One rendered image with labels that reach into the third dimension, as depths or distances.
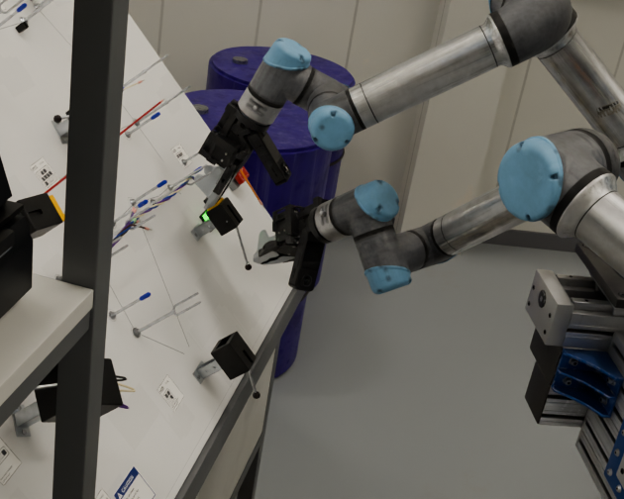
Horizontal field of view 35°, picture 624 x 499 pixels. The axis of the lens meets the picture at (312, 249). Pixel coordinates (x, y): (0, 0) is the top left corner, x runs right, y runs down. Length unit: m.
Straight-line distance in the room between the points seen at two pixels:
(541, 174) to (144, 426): 0.72
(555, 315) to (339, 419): 1.56
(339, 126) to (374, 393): 1.91
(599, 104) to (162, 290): 0.86
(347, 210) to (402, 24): 2.61
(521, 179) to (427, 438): 1.96
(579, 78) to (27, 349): 1.26
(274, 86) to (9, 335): 1.02
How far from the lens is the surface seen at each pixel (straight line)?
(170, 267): 1.83
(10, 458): 1.37
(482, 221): 1.69
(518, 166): 1.44
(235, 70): 3.63
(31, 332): 0.86
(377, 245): 1.70
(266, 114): 1.80
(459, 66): 1.66
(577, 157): 1.44
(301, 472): 3.04
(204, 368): 1.74
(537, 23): 1.66
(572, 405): 1.97
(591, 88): 1.86
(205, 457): 1.68
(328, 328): 3.75
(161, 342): 1.71
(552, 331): 1.85
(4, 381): 0.80
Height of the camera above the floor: 1.92
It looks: 26 degrees down
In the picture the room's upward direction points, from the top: 10 degrees clockwise
